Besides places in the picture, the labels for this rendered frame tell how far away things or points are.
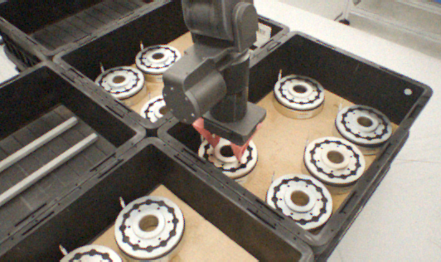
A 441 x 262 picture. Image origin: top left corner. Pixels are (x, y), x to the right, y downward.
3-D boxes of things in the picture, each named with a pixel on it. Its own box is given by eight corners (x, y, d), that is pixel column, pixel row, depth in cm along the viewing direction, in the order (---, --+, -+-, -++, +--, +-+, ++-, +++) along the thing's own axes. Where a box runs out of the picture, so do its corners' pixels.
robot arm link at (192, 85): (256, -3, 42) (201, -8, 46) (189, 41, 36) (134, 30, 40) (266, 84, 49) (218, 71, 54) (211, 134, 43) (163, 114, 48)
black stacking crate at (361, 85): (287, 74, 86) (293, 31, 77) (409, 134, 72) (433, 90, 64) (162, 177, 65) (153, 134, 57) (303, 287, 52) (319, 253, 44)
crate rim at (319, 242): (292, 37, 79) (293, 28, 77) (431, 98, 65) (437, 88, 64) (153, 143, 58) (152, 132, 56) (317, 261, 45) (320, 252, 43)
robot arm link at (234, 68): (259, 42, 47) (224, 28, 49) (226, 68, 43) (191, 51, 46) (255, 84, 52) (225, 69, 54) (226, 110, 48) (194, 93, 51)
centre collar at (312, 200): (296, 181, 59) (297, 179, 58) (322, 200, 56) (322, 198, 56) (277, 200, 56) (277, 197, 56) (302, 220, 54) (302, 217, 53)
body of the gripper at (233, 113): (244, 145, 53) (247, 108, 47) (189, 118, 57) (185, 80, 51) (267, 118, 56) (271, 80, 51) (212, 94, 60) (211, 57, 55)
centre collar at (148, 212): (148, 204, 56) (147, 202, 55) (172, 221, 54) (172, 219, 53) (125, 227, 53) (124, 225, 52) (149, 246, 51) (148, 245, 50)
